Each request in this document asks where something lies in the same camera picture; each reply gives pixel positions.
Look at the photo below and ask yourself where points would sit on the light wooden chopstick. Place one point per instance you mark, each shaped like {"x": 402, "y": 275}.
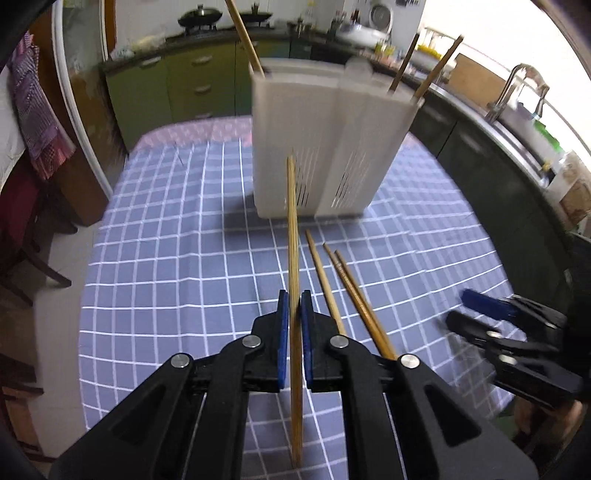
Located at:
{"x": 292, "y": 230}
{"x": 353, "y": 296}
{"x": 323, "y": 281}
{"x": 437, "y": 69}
{"x": 246, "y": 41}

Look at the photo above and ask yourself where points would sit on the dark red cushion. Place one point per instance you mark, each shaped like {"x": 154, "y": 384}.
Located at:
{"x": 18, "y": 198}

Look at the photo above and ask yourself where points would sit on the white rice cooker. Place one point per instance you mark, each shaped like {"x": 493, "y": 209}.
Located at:
{"x": 364, "y": 33}

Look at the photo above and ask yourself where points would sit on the white plastic utensil holder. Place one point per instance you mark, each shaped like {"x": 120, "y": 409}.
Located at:
{"x": 323, "y": 129}

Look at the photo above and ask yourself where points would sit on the white hanging sheet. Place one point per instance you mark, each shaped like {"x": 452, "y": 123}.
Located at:
{"x": 9, "y": 138}

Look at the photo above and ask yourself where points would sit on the wooden cutting board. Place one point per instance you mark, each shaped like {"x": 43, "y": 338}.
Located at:
{"x": 480, "y": 83}

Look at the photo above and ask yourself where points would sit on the green lower cabinets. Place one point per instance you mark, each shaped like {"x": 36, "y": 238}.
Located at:
{"x": 184, "y": 83}

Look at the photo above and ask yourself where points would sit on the black wok with lid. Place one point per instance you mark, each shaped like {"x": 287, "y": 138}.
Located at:
{"x": 198, "y": 17}

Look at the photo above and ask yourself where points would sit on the brown wooden chopstick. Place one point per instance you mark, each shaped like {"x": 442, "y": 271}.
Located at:
{"x": 404, "y": 64}
{"x": 365, "y": 302}

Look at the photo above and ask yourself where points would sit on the plastic bag with food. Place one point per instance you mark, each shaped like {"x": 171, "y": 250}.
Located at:
{"x": 138, "y": 46}

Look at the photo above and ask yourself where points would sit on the tall metal faucet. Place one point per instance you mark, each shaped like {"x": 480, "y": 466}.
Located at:
{"x": 508, "y": 87}

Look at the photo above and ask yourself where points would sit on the steel kitchen sink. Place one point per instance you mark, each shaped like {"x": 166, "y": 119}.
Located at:
{"x": 521, "y": 138}

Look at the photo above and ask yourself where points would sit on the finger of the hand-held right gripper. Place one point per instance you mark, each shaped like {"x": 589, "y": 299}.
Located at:
{"x": 471, "y": 325}
{"x": 480, "y": 300}

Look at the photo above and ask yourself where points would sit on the dark lower cabinets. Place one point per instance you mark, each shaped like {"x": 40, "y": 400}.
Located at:
{"x": 485, "y": 184}

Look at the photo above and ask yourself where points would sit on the glass sliding door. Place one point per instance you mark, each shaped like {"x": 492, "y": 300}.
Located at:
{"x": 83, "y": 92}

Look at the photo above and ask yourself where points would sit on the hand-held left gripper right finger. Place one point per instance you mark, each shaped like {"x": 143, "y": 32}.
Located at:
{"x": 307, "y": 346}

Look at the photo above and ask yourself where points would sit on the clear food bag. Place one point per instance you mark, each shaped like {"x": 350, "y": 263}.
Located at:
{"x": 572, "y": 184}

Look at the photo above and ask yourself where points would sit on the pink star-patterned cloth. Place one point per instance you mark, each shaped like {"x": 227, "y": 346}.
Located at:
{"x": 198, "y": 131}

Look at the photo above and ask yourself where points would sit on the green plastic container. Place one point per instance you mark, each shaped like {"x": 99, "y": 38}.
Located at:
{"x": 549, "y": 136}

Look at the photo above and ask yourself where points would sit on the white round appliance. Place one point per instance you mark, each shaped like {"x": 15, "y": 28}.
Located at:
{"x": 381, "y": 16}

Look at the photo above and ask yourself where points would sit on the person's right hand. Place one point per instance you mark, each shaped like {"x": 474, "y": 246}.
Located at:
{"x": 549, "y": 424}

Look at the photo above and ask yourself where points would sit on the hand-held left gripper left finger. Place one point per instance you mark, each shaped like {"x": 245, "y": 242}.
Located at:
{"x": 282, "y": 344}

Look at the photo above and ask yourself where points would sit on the blue checkered tablecloth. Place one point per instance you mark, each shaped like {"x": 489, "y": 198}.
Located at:
{"x": 184, "y": 254}

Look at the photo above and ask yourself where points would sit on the dark wooden chair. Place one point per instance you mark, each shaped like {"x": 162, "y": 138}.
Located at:
{"x": 46, "y": 272}

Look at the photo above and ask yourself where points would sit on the small metal pot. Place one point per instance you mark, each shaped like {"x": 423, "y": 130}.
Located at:
{"x": 302, "y": 27}

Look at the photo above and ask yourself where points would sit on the purple checkered apron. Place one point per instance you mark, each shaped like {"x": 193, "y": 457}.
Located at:
{"x": 37, "y": 115}

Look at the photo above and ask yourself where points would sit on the dark sauce bottle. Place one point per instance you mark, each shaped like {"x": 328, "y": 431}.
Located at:
{"x": 355, "y": 17}

